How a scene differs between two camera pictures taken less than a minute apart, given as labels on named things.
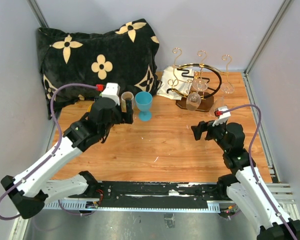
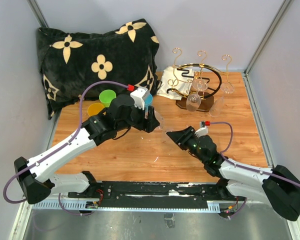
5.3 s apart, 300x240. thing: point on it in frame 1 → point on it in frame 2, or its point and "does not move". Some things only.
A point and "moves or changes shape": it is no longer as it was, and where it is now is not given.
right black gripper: [203, 126] → [181, 137]
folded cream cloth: [176, 83] does not move
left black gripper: [125, 117] → [150, 124]
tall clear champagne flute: [226, 88] does not move
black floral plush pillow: [73, 66] does not move
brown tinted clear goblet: [126, 96] moves or changes shape
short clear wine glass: [194, 100] does not move
